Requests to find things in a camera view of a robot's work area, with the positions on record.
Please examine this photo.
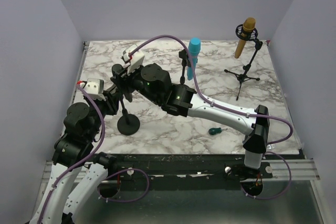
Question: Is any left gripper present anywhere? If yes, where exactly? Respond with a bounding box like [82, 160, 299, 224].
[85, 89, 121, 140]

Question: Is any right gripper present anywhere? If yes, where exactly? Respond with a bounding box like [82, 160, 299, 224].
[110, 61, 161, 106]

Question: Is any black round-base stand with clip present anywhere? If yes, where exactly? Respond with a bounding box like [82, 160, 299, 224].
[178, 49, 191, 84]

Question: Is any blue microphone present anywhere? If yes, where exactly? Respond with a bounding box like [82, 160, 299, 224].
[187, 37, 201, 80]

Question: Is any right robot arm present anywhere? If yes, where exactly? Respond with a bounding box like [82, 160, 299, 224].
[111, 63, 269, 178]

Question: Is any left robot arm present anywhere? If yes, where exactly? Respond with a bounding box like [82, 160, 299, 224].
[30, 82, 122, 223]

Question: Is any black tripod mic stand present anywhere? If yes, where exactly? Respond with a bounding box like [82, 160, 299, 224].
[224, 28, 263, 101]

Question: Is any gold microphone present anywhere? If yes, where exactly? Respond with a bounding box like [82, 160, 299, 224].
[234, 17, 256, 59]

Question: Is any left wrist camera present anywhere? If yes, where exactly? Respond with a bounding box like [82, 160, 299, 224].
[77, 78, 106, 101]

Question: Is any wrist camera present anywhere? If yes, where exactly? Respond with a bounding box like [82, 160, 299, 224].
[121, 44, 145, 75]
[77, 78, 106, 101]

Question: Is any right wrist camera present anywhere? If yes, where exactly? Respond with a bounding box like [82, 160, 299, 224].
[121, 44, 145, 75]

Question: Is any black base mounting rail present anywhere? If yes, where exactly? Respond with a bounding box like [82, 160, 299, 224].
[86, 153, 274, 192]

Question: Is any green handled screwdriver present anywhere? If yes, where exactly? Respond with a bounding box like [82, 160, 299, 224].
[208, 127, 227, 136]

